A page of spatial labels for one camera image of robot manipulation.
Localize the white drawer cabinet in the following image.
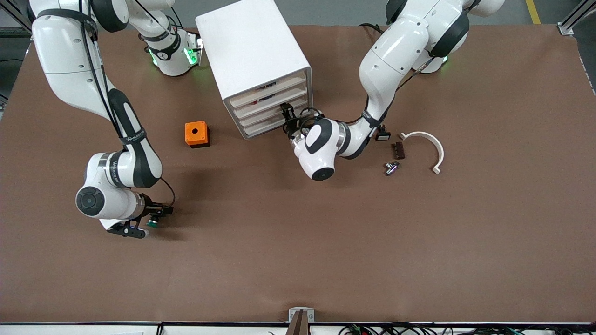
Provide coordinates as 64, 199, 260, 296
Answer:
195, 0, 314, 140

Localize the orange box with hole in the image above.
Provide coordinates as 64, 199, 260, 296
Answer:
185, 121, 210, 148

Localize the brown table cover mat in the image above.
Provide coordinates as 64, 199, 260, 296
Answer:
0, 23, 596, 324

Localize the white curved plastic arc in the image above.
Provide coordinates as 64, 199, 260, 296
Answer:
399, 131, 445, 175

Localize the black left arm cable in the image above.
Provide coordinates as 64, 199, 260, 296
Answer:
285, 56, 440, 140

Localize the white table edge rail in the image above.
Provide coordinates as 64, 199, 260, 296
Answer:
0, 322, 596, 335

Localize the grey metal bracket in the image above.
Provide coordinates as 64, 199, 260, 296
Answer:
288, 307, 315, 324

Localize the black cable bundle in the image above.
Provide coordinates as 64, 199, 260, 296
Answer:
338, 322, 596, 335

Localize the aluminium frame profile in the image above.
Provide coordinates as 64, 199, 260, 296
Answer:
558, 0, 596, 36
0, 0, 32, 39

